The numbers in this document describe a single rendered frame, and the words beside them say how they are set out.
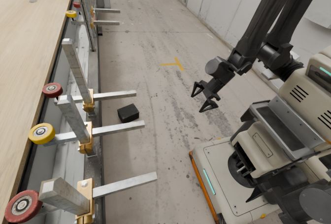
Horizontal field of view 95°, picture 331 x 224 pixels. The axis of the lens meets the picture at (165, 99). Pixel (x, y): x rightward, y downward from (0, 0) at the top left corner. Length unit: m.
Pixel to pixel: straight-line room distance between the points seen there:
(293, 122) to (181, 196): 1.09
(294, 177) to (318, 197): 0.65
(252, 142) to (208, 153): 0.55
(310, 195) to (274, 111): 0.44
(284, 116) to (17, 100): 1.16
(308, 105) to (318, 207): 0.41
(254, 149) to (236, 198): 0.55
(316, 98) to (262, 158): 0.38
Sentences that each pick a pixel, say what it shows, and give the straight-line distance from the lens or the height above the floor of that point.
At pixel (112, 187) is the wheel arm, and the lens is 0.69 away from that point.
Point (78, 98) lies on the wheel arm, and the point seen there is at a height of 0.82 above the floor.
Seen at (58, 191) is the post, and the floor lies 1.11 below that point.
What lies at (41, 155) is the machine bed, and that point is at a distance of 0.91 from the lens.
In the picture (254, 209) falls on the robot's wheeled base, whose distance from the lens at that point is 1.46.
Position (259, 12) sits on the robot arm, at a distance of 0.58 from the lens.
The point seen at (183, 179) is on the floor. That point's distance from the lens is 1.59.
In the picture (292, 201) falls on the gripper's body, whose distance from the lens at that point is 0.53.
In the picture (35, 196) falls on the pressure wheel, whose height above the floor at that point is 0.91.
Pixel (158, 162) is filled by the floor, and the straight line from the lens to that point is 1.60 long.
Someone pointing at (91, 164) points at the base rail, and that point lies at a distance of 0.87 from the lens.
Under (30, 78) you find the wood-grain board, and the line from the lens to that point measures 1.05.
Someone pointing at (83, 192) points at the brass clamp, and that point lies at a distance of 0.70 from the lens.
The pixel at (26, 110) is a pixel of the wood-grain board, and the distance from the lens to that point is 0.89.
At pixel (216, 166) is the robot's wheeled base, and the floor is 0.28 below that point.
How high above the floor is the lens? 1.49
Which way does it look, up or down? 47 degrees down
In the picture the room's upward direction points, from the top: 12 degrees clockwise
